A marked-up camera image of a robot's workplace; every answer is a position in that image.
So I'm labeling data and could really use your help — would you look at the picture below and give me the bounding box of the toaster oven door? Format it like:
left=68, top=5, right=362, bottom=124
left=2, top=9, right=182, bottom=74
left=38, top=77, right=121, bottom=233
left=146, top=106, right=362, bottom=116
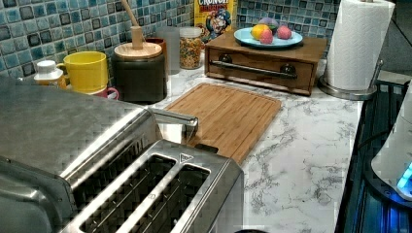
left=151, top=108, right=199, bottom=144

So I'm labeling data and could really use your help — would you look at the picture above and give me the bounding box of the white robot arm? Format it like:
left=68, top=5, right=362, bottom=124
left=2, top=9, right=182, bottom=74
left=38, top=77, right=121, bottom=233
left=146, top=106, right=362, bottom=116
left=371, top=83, right=412, bottom=201

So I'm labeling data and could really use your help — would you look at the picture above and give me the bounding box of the stainless steel toaster oven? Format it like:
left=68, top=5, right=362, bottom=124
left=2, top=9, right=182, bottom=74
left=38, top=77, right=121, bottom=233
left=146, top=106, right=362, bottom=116
left=0, top=80, right=161, bottom=233

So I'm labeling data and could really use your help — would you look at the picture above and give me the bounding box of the bamboo cutting board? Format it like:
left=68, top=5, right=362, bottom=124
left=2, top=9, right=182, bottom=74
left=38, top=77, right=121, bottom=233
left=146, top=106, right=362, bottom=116
left=166, top=83, right=282, bottom=165

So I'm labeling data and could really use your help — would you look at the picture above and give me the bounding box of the stainless steel two-slot toaster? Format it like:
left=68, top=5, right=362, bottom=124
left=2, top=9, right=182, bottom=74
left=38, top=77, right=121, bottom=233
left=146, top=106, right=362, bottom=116
left=61, top=140, right=244, bottom=233

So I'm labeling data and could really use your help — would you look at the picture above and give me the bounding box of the glass jar with cereal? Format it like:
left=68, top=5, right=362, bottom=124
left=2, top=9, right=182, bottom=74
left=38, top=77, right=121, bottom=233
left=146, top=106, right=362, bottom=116
left=180, top=27, right=202, bottom=69

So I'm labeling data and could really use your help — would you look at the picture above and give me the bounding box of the dark canister with wooden lid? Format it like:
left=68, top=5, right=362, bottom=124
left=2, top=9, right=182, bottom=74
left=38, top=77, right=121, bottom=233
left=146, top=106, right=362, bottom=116
left=111, top=26, right=167, bottom=104

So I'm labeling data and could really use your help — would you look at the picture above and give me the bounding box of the light blue plate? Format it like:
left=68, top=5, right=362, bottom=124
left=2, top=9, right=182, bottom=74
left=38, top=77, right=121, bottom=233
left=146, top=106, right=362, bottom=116
left=234, top=27, right=303, bottom=49

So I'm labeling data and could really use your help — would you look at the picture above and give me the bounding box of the brown ceramic utensil cup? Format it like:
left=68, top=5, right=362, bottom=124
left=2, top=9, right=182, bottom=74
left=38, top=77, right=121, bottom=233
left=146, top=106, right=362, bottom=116
left=145, top=37, right=169, bottom=81

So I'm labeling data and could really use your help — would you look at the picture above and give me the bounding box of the frosted empty glass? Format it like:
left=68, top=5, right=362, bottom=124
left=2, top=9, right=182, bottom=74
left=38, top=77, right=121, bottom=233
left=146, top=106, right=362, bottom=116
left=155, top=26, right=180, bottom=75

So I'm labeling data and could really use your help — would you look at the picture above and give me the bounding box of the pink mug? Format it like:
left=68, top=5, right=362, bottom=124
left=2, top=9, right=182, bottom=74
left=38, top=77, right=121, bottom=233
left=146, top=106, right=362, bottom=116
left=90, top=86, right=120, bottom=100

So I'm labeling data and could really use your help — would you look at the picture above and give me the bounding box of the wooden drawer box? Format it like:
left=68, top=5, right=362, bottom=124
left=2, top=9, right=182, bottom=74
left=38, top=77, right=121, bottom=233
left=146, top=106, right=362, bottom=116
left=205, top=28, right=326, bottom=96

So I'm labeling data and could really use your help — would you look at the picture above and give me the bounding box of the red strawberry near drawer front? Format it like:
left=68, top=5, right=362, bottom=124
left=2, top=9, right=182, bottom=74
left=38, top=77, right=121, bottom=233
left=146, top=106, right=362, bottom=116
left=259, top=29, right=273, bottom=45

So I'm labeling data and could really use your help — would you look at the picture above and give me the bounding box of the yellow lemon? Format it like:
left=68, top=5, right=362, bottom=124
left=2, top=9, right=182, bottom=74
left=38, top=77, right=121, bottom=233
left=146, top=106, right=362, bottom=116
left=251, top=24, right=269, bottom=40

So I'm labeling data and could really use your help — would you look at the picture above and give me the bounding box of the Cap'n Crunch cereal box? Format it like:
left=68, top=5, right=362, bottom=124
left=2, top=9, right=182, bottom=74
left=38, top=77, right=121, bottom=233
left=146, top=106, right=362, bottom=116
left=193, top=0, right=237, bottom=43

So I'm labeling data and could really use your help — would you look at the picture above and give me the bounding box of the red strawberry far side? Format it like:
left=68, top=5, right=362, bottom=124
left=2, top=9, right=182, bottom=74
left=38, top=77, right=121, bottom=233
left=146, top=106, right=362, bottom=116
left=277, top=25, right=292, bottom=40

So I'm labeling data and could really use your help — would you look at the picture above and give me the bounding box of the purple round fruit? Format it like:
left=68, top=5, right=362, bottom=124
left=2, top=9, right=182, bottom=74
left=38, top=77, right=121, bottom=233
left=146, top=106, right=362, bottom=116
left=258, top=17, right=279, bottom=33

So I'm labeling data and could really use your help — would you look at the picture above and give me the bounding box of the wooden spoon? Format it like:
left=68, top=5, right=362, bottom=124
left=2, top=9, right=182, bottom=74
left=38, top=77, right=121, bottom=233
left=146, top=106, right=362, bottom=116
left=120, top=0, right=140, bottom=27

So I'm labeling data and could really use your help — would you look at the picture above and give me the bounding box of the metal paper towel holder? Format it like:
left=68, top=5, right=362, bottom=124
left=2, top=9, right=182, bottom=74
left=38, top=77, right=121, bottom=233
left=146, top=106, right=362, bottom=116
left=318, top=59, right=384, bottom=101

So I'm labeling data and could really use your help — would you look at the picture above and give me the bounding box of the yellow mug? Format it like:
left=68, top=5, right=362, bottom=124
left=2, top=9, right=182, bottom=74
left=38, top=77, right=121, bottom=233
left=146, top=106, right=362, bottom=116
left=57, top=51, right=109, bottom=93

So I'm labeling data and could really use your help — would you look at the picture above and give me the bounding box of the white-capped spice bottle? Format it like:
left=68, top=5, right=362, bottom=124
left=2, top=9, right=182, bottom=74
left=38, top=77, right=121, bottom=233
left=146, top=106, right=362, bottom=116
left=34, top=60, right=66, bottom=89

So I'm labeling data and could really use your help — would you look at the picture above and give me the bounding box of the paper towel roll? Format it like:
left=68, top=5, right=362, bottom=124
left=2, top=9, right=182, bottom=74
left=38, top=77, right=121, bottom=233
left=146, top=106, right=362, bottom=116
left=325, top=0, right=395, bottom=91

